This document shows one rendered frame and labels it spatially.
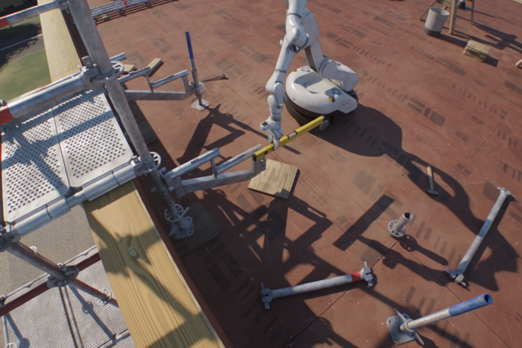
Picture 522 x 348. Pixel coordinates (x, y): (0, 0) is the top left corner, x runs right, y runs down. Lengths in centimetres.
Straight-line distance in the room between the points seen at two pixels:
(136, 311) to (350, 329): 117
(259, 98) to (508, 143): 256
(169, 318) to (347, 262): 119
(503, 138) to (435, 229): 152
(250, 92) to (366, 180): 144
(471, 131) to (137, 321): 310
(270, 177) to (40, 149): 149
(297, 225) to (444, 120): 194
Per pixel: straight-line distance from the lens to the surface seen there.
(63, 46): 296
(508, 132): 356
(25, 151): 177
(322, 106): 225
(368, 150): 245
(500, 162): 311
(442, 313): 147
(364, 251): 194
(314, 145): 235
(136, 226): 122
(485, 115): 361
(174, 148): 240
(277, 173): 210
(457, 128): 317
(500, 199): 270
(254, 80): 304
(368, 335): 182
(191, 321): 104
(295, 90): 234
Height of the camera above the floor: 171
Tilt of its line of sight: 49 degrees down
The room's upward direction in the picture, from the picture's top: straight up
